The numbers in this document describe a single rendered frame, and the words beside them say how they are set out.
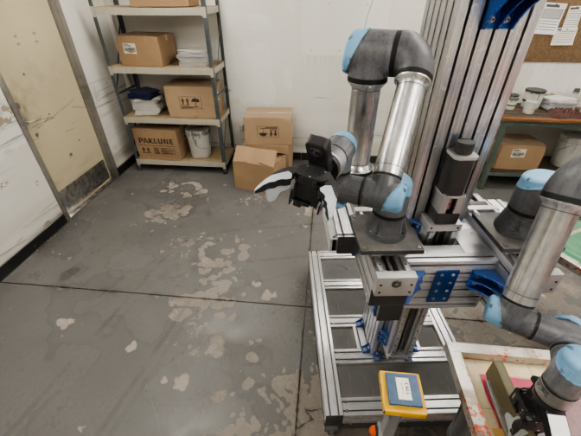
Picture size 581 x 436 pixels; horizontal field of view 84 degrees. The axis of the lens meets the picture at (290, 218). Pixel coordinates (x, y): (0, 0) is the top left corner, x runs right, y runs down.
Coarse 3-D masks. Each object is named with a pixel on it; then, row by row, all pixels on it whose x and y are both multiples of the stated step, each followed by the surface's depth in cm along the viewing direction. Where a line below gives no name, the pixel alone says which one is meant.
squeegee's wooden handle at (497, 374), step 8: (488, 368) 102; (496, 368) 98; (504, 368) 98; (488, 376) 102; (496, 376) 98; (504, 376) 96; (496, 384) 98; (504, 384) 94; (512, 384) 94; (496, 392) 97; (504, 392) 93; (504, 400) 93; (504, 408) 93; (512, 408) 89; (504, 416) 93; (528, 432) 84
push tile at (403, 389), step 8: (392, 376) 104; (400, 376) 104; (408, 376) 104; (416, 376) 104; (392, 384) 102; (400, 384) 102; (408, 384) 102; (416, 384) 102; (392, 392) 100; (400, 392) 100; (408, 392) 100; (416, 392) 100; (392, 400) 98; (400, 400) 98; (408, 400) 98; (416, 400) 98
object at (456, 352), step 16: (448, 352) 110; (464, 352) 109; (480, 352) 109; (496, 352) 109; (512, 352) 109; (528, 352) 109; (544, 352) 109; (464, 368) 104; (464, 384) 100; (464, 400) 97; (480, 416) 93; (480, 432) 89
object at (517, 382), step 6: (486, 378) 105; (510, 378) 105; (516, 378) 105; (516, 384) 104; (522, 384) 104; (528, 384) 104; (486, 390) 102; (492, 402) 99; (492, 408) 98; (576, 408) 98; (570, 414) 96; (576, 414) 96; (498, 420) 95; (570, 420) 95; (576, 420) 95; (570, 426) 94; (576, 426) 94; (576, 432) 93
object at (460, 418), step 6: (462, 408) 118; (456, 414) 122; (462, 414) 117; (456, 420) 122; (462, 420) 118; (450, 426) 126; (456, 426) 121; (462, 426) 118; (468, 426) 115; (450, 432) 126; (456, 432) 122; (462, 432) 119; (468, 432) 115
